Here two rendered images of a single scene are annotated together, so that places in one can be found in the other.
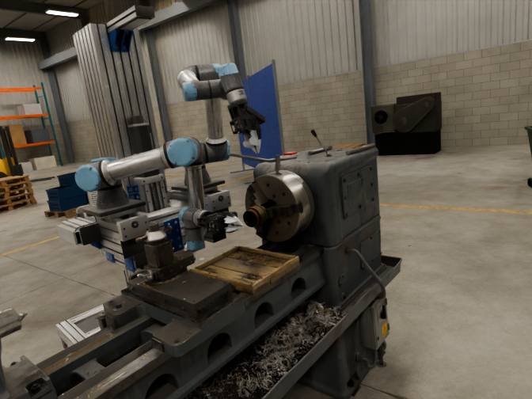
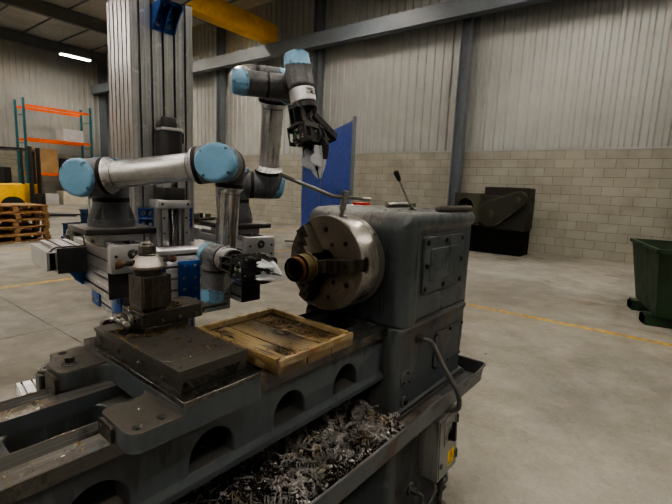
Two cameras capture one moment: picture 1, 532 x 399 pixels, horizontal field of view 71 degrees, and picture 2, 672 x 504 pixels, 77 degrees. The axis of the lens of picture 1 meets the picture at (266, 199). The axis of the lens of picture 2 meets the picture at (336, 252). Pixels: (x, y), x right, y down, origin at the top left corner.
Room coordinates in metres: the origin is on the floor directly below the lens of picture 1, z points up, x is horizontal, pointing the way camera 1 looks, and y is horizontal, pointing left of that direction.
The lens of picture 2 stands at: (0.28, -0.01, 1.33)
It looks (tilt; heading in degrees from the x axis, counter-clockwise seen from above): 9 degrees down; 358
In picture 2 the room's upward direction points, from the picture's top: 2 degrees clockwise
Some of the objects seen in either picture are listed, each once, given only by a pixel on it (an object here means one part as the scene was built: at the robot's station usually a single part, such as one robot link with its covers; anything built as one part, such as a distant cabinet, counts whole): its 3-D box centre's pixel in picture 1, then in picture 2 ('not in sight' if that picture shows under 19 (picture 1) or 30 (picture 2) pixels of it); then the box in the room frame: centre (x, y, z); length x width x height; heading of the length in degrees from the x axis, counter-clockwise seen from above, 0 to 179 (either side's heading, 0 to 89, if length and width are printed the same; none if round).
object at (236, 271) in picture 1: (245, 267); (274, 335); (1.48, 0.12, 0.89); 0.36 x 0.30 x 0.04; 49
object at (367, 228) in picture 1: (328, 294); (383, 397); (2.00, -0.30, 0.43); 0.60 x 0.48 x 0.86; 139
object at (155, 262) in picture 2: (154, 233); (147, 261); (1.28, 0.41, 1.13); 0.08 x 0.08 x 0.03
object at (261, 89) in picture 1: (255, 130); (320, 195); (8.52, 0.05, 1.18); 4.12 x 0.80 x 2.35; 13
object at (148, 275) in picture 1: (168, 267); (159, 315); (1.30, 0.39, 0.99); 0.20 x 0.10 x 0.05; 139
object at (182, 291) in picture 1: (173, 286); (161, 343); (1.24, 0.36, 0.95); 0.43 x 0.17 x 0.05; 49
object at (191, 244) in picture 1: (195, 236); (214, 284); (1.65, 0.35, 0.99); 0.11 x 0.08 x 0.11; 178
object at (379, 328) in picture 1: (374, 309); (441, 426); (1.81, -0.51, 0.41); 0.34 x 0.17 x 0.82; 139
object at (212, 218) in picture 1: (214, 222); (242, 265); (1.52, 0.23, 1.09); 0.12 x 0.09 x 0.08; 47
